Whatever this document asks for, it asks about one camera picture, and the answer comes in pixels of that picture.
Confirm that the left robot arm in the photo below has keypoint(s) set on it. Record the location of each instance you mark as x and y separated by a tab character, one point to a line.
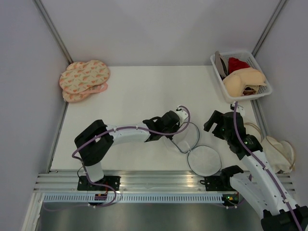
95	141

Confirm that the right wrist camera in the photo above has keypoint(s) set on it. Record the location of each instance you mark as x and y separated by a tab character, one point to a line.
235	106

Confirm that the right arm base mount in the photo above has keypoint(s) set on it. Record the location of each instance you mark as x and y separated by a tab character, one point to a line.
214	184

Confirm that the beige grey bra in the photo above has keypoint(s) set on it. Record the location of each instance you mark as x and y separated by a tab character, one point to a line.
221	63

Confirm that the floral laundry bag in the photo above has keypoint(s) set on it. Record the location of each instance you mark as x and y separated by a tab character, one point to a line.
74	98
80	76

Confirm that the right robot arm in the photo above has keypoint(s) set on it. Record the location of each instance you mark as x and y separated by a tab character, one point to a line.
277	209

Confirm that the aluminium mounting rail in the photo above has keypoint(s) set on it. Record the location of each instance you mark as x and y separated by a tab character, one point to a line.
130	181

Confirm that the white slotted cable duct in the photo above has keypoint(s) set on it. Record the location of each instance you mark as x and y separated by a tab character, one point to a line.
212	198

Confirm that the cream laundry bag right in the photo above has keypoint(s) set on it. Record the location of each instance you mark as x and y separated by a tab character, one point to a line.
280	154

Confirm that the floral laundry bag bottom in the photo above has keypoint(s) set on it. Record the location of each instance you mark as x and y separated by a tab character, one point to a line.
74	98

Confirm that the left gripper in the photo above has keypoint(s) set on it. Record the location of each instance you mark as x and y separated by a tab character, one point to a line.
176	126

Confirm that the red bra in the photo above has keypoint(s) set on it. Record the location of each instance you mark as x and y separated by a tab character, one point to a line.
235	64

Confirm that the aluminium frame post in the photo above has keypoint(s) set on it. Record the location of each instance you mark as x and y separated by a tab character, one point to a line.
53	30
269	26

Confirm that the right aluminium frame post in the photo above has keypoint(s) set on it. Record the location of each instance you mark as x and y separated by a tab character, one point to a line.
269	26

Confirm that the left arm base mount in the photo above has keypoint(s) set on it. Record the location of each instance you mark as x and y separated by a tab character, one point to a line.
104	184

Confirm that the white plastic basket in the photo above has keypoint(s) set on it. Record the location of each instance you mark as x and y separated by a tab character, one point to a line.
250	60

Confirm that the left aluminium frame post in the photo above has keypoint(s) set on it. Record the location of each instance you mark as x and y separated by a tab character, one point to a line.
53	30

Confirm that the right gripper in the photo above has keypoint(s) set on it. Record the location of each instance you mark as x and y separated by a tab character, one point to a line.
216	117

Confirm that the floral laundry bag top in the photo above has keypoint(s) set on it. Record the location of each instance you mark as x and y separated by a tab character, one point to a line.
80	76

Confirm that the white mesh laundry bag blue zipper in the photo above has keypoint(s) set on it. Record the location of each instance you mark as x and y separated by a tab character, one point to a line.
202	160

